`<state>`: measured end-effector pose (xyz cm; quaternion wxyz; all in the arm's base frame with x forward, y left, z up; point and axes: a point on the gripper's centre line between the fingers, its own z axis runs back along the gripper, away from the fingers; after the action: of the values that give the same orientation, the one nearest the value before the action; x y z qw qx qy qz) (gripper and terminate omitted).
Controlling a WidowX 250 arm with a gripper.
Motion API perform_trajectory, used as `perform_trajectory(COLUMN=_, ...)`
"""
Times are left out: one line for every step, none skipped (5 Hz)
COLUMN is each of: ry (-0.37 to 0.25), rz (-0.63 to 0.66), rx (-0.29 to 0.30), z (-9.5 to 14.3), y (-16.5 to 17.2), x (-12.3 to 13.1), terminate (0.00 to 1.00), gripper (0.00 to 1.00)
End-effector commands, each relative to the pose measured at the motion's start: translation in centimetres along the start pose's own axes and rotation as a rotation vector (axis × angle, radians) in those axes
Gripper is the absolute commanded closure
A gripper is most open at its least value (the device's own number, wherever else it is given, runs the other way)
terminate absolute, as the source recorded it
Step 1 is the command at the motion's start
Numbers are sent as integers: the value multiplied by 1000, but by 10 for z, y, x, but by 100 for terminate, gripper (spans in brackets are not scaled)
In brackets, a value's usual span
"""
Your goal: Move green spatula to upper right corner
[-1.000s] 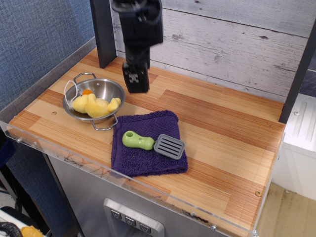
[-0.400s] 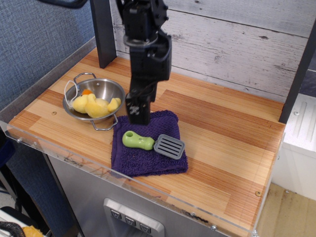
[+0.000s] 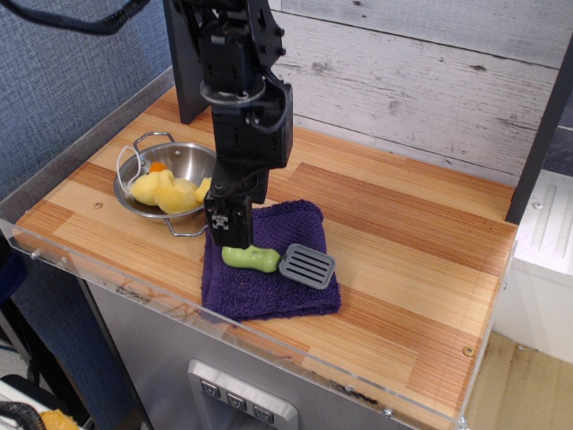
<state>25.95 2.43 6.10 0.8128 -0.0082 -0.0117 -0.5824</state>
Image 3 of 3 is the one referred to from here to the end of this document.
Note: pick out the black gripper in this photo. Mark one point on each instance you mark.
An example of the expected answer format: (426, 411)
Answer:
(230, 220)

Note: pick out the green and grey spatula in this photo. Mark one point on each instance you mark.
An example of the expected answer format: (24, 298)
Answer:
(298, 263)

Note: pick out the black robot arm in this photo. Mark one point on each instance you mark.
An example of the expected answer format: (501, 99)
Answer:
(237, 43)

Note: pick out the purple folded cloth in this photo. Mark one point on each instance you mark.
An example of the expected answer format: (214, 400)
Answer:
(247, 294)

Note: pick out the yellow plush duck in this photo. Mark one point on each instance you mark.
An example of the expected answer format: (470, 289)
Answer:
(172, 195)

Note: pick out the clear acrylic table guard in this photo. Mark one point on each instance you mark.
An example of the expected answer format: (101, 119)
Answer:
(402, 351)

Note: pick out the steel button control panel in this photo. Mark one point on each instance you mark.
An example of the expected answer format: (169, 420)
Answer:
(227, 402)

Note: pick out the white side cabinet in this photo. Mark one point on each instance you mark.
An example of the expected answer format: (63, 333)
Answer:
(535, 303)

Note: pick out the steel bowl with handles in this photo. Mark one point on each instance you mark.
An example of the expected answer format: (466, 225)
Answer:
(188, 160)

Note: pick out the black left frame post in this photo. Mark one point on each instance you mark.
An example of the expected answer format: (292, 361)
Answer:
(186, 66)

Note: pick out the black frame post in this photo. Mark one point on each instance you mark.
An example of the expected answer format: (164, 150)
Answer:
(543, 139)
(186, 66)

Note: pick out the black right frame post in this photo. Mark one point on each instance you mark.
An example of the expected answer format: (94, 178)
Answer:
(543, 139)

